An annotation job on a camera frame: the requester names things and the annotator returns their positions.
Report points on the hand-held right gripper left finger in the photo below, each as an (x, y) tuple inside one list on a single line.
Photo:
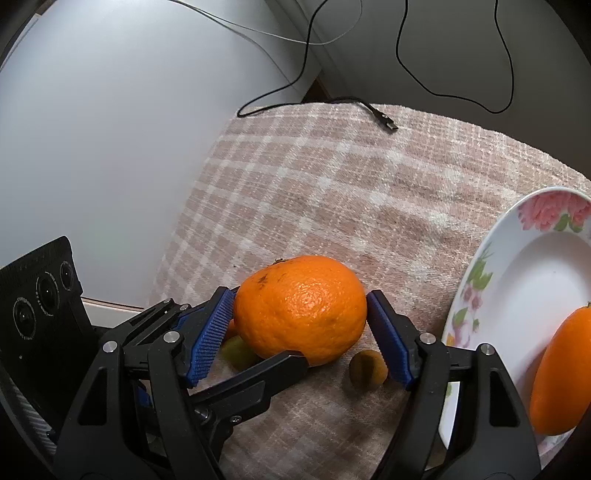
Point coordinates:
[(207, 344)]

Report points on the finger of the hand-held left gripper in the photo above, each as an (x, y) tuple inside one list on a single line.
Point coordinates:
[(152, 314), (258, 374)]

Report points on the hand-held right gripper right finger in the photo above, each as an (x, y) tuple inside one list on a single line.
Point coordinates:
[(391, 344)]

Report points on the green grape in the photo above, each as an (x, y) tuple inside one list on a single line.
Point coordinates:
[(238, 354)]

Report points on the small mandarin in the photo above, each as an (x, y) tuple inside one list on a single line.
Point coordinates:
[(232, 328)]

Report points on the brown longan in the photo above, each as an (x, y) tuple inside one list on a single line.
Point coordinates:
[(368, 373)]

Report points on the large orange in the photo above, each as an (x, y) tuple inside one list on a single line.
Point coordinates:
[(300, 309), (561, 374)]

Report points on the white floral plate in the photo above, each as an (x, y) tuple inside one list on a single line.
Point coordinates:
[(531, 277)]

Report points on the pink checked cloth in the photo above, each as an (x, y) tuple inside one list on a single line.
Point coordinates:
[(323, 194)]

